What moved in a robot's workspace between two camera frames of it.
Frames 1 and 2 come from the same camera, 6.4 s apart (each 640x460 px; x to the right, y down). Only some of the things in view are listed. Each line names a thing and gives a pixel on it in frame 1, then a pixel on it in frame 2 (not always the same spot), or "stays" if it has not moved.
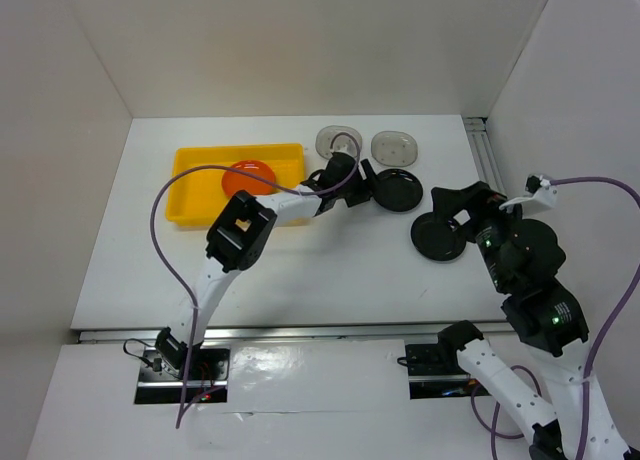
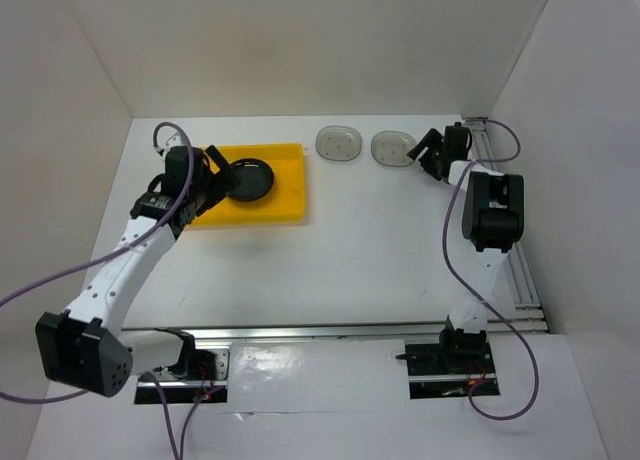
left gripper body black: x=353 y=191 -> x=206 y=192
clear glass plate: x=341 y=143 stays
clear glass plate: x=394 y=148 stays
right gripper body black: x=489 y=220 -> x=442 y=155
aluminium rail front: x=344 y=332 stays
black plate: x=397 y=190 -> x=256 y=179
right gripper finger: x=456 y=207 -> x=435 y=160
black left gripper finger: x=371 y=180 -> x=230 y=180
